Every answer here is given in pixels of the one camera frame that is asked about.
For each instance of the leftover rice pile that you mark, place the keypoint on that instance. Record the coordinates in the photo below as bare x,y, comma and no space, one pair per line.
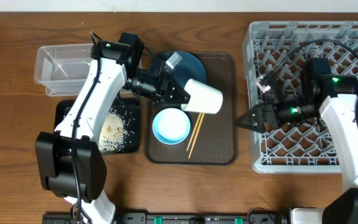
117,134

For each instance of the black rail at table edge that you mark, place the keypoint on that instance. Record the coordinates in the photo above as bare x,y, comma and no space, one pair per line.
141,218

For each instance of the grey dishwasher rack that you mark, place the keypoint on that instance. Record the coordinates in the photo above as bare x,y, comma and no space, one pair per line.
281,46

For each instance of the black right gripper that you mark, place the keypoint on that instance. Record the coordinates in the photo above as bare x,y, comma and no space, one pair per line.
266,114

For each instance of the light blue bowl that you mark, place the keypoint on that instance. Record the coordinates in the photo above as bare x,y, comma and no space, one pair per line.
171,126

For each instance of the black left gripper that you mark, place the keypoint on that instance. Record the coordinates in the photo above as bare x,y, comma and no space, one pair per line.
159,94

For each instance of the dark blue plate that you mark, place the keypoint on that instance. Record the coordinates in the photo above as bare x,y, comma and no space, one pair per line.
189,67

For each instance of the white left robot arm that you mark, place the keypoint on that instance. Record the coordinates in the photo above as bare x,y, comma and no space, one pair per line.
69,160

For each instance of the white paper cup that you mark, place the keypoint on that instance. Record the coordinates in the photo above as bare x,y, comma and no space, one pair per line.
203,98

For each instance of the brown serving tray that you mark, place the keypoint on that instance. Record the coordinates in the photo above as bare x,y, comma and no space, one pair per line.
216,143

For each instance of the clear plastic waste bin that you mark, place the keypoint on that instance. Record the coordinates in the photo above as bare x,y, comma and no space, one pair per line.
68,70

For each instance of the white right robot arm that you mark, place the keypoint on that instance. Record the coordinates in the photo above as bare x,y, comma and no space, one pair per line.
333,99

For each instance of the wooden chopstick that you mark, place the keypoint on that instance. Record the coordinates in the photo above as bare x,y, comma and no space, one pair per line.
194,130
195,137

